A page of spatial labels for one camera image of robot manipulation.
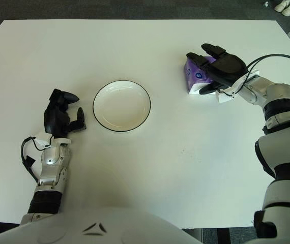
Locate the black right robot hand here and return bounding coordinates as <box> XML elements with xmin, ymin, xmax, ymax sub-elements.
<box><xmin>186</xmin><ymin>43</ymin><xmax>248</xmax><ymax>95</ymax></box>

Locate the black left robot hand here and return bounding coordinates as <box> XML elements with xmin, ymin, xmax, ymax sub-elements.
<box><xmin>44</xmin><ymin>88</ymin><xmax>88</xmax><ymax>139</ymax></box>

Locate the purple tissue paper pack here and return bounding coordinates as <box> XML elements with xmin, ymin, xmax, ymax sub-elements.
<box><xmin>184</xmin><ymin>56</ymin><xmax>218</xmax><ymax>96</ymax></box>

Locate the white plate with black rim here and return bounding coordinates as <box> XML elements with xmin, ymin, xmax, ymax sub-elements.
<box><xmin>92</xmin><ymin>80</ymin><xmax>152</xmax><ymax>133</ymax></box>

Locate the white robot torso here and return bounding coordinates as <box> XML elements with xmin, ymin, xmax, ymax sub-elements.
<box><xmin>0</xmin><ymin>205</ymin><xmax>199</xmax><ymax>244</ymax></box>

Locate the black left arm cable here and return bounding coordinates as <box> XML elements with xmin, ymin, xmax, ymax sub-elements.
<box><xmin>20</xmin><ymin>136</ymin><xmax>52</xmax><ymax>182</ymax></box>

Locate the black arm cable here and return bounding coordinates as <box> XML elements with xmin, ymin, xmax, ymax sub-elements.
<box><xmin>238</xmin><ymin>53</ymin><xmax>290</xmax><ymax>102</ymax></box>
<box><xmin>20</xmin><ymin>136</ymin><xmax>52</xmax><ymax>182</ymax></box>

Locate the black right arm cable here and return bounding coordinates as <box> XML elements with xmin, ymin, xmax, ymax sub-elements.
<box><xmin>238</xmin><ymin>53</ymin><xmax>290</xmax><ymax>102</ymax></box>

